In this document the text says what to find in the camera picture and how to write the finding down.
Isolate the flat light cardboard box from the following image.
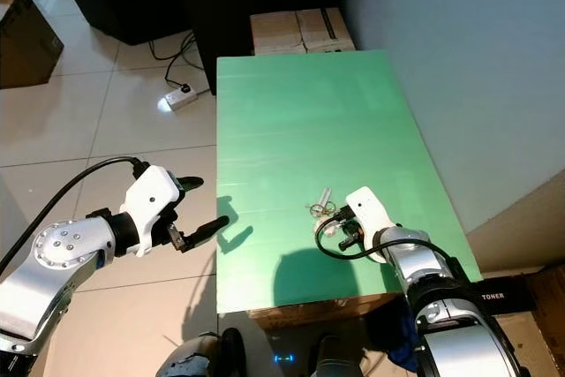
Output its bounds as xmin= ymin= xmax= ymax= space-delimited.
xmin=249 ymin=11 xmax=305 ymax=56
xmin=298 ymin=6 xmax=356 ymax=53

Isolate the robot leg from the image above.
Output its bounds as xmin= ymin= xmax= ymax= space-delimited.
xmin=309 ymin=335 xmax=363 ymax=377
xmin=157 ymin=331 xmax=244 ymax=377

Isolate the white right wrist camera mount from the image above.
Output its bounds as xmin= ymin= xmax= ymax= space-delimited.
xmin=344 ymin=186 xmax=394 ymax=237

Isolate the black speaker case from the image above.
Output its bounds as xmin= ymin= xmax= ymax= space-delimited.
xmin=58 ymin=0 xmax=193 ymax=47

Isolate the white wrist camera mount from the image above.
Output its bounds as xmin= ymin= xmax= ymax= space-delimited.
xmin=344 ymin=186 xmax=394 ymax=237
xmin=124 ymin=165 xmax=182 ymax=259

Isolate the green table cover sheet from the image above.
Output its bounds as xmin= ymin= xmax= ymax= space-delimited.
xmin=215 ymin=49 xmax=482 ymax=314

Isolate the robot right leg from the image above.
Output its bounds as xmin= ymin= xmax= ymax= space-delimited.
xmin=309 ymin=335 xmax=363 ymax=377

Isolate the black toner box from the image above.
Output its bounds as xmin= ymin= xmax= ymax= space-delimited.
xmin=472 ymin=262 xmax=565 ymax=316

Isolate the blue cloth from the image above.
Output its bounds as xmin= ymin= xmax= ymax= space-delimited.
xmin=384 ymin=302 xmax=420 ymax=373

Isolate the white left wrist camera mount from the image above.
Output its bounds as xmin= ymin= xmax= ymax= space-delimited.
xmin=124 ymin=165 xmax=182 ymax=259

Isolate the robot left leg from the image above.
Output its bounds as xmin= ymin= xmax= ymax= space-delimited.
xmin=157 ymin=331 xmax=244 ymax=377

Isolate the brown wooden table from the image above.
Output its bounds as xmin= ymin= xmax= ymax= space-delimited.
xmin=243 ymin=300 xmax=398 ymax=330

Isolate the large brown cardboard box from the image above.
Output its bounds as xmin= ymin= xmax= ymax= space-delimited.
xmin=0 ymin=0 xmax=64 ymax=89

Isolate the black floor power cable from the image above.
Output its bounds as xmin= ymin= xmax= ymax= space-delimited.
xmin=148 ymin=31 xmax=213 ymax=91

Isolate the white power strip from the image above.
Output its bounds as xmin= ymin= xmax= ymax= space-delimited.
xmin=164 ymin=84 xmax=197 ymax=111

